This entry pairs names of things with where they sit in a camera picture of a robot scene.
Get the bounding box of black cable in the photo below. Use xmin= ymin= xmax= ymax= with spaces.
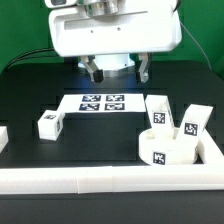
xmin=0 ymin=48 xmax=56 ymax=75

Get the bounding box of white left fence piece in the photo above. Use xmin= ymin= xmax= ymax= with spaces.
xmin=0 ymin=126 xmax=8 ymax=153

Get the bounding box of white right fence bar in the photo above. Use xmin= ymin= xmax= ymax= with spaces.
xmin=197 ymin=129 xmax=224 ymax=165

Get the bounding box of white round stool seat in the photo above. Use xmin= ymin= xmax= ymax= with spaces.
xmin=139 ymin=128 xmax=197 ymax=165

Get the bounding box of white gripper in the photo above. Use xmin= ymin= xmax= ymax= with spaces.
xmin=48 ymin=0 xmax=182 ymax=83

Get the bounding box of white sheet with tags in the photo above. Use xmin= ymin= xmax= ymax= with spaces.
xmin=58 ymin=93 xmax=146 ymax=113

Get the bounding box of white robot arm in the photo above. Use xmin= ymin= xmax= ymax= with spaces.
xmin=44 ymin=0 xmax=182 ymax=82

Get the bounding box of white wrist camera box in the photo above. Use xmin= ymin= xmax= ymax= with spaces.
xmin=44 ymin=0 xmax=77 ymax=8

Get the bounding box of white fence bar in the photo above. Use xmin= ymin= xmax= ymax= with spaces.
xmin=197 ymin=129 xmax=224 ymax=165
xmin=0 ymin=165 xmax=224 ymax=195

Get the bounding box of white front fence bar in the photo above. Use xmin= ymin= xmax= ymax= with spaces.
xmin=0 ymin=165 xmax=224 ymax=195

